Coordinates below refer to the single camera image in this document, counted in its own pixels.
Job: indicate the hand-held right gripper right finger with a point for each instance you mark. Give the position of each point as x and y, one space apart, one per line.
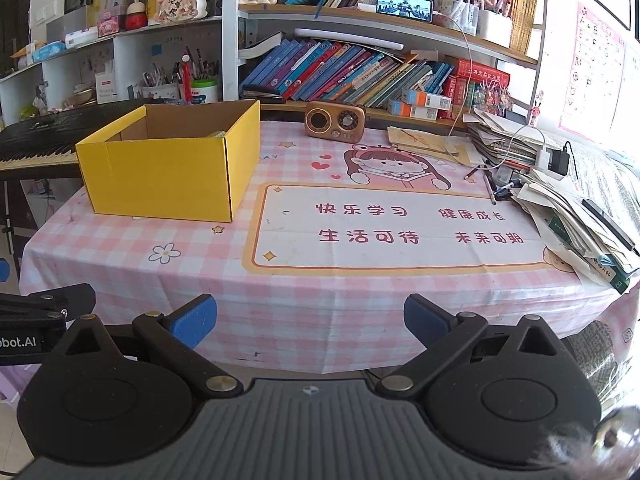
425 317

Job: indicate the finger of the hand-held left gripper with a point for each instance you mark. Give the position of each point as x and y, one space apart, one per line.
50 305
4 270

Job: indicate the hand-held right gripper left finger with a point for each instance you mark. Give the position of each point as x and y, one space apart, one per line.
195 320

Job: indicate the yellow cardboard box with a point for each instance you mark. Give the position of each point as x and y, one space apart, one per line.
160 180

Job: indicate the pink checkered desktop cloth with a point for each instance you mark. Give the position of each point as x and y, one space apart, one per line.
350 320

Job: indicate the lilac fabric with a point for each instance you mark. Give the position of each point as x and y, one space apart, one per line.
10 385

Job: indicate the black piano keyboard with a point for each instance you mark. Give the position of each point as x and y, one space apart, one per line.
50 135

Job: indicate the black gel pen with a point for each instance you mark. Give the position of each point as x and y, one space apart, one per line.
487 180

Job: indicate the blue white pen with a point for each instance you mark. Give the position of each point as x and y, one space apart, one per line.
505 188

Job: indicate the red pencil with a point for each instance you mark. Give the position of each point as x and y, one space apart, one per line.
473 172

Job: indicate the brown exercise notebook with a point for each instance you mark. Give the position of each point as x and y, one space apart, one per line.
450 155

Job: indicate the grey plastic case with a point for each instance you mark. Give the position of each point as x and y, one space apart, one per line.
510 176

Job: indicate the pile of loose papers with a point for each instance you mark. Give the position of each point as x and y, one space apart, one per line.
565 215

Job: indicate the yellow exercise notebook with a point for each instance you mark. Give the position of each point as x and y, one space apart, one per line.
415 139

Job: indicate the green white booklet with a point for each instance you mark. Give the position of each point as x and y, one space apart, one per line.
612 275

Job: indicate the stack of books and papers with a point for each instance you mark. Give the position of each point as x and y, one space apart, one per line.
500 135

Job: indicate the white power adapter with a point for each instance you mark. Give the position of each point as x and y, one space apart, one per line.
543 157

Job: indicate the black power adapter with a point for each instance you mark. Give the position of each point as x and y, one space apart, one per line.
559 162

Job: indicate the white box with red label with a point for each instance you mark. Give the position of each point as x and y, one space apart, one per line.
105 87

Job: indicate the brown retro radio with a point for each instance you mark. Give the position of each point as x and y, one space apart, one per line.
335 120

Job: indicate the red upright dictionary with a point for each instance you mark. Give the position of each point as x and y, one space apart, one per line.
449 97
462 102

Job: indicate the dark blue notebook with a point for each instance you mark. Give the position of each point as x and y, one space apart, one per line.
514 115

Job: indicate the green lid tub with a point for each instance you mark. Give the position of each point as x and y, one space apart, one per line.
205 91

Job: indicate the white pen cup with pens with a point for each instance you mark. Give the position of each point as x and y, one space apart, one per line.
160 91

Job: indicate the colourful sticker bundle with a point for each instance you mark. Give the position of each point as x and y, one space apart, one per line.
492 95

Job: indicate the black stapler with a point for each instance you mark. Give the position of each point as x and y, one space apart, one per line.
260 92

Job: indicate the red tassel pen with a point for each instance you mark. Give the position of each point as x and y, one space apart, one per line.
186 80

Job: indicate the large red dictionary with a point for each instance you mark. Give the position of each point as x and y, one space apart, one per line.
480 71

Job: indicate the row of colourful books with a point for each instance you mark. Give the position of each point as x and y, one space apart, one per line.
340 72

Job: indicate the grey cardboard piece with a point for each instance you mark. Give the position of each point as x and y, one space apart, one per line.
425 56

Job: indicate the pink tissue box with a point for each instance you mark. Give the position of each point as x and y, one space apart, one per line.
108 26

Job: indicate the white wooden bookshelf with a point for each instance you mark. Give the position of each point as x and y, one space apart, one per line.
230 35

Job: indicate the white light bar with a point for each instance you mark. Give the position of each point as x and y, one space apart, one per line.
350 39

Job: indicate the white organizer with markers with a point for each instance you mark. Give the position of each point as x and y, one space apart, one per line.
492 27

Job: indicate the smartphone with lit screen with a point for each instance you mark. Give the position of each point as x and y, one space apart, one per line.
404 7

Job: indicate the stack of yellow books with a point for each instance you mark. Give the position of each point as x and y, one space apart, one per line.
524 20

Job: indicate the cartoon wall sticker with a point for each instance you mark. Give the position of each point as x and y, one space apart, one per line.
537 110

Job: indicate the alphabet wall poster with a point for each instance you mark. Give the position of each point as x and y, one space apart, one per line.
592 70

